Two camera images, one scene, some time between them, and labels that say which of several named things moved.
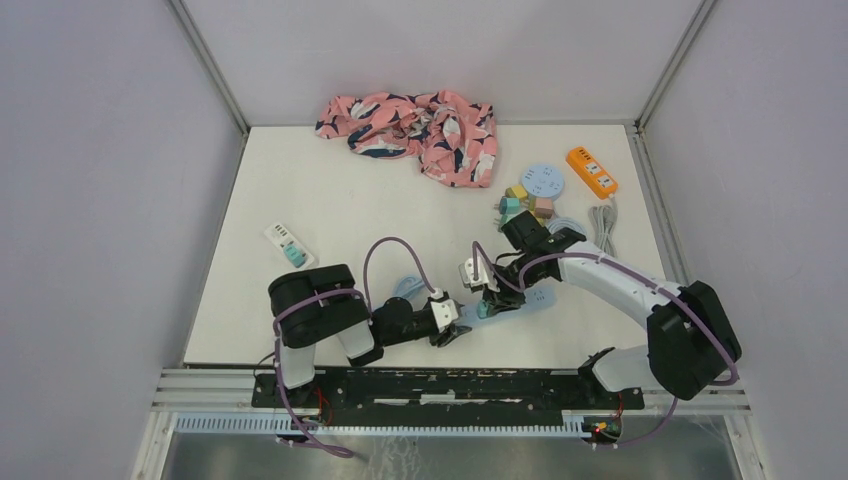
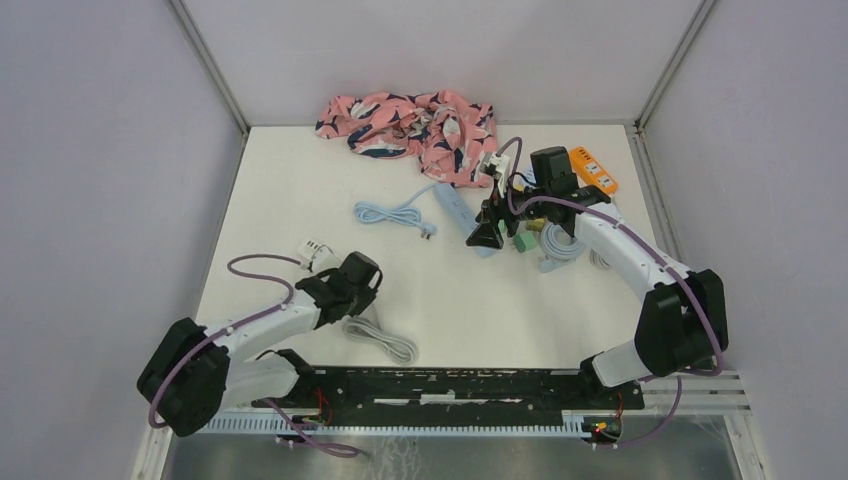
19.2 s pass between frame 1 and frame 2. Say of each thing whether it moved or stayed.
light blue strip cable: moved
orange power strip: stayed
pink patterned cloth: stayed
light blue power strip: moved
